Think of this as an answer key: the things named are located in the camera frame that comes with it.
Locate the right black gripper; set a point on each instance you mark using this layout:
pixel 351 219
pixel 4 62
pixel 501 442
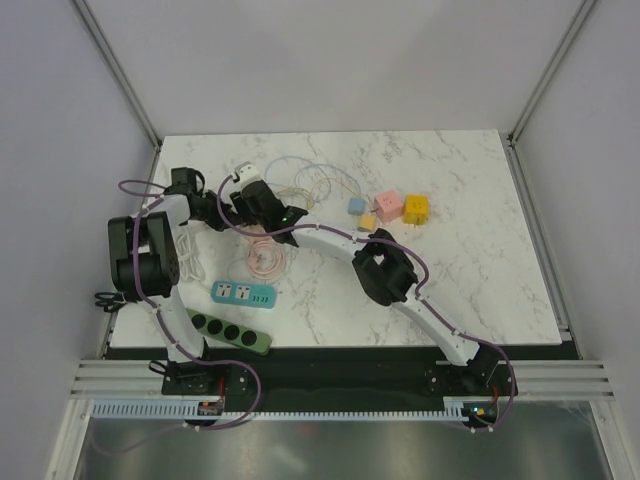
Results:
pixel 241 209

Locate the white slotted cable duct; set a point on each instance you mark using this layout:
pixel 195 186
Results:
pixel 213 408

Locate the yellow cube plug adapter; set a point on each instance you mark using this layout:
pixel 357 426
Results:
pixel 416 210

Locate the teal power strip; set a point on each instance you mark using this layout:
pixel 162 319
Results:
pixel 244 294

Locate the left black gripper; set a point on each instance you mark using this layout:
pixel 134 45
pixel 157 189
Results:
pixel 224 212

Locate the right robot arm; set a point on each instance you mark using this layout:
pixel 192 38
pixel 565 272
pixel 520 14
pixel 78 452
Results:
pixel 384 269

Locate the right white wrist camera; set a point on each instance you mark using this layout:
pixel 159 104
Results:
pixel 246 174

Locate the pink cube plug adapter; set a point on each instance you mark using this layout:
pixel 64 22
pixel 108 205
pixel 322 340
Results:
pixel 388 206

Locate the yellow plug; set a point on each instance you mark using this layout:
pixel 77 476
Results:
pixel 367 223

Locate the green power strip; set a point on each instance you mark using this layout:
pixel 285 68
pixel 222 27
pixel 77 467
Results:
pixel 230 333

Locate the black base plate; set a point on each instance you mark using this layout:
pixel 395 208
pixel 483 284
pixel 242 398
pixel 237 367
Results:
pixel 323 380

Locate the blue plug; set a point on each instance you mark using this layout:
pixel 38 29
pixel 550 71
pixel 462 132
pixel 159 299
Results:
pixel 356 206

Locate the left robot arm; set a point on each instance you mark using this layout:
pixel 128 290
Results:
pixel 144 263

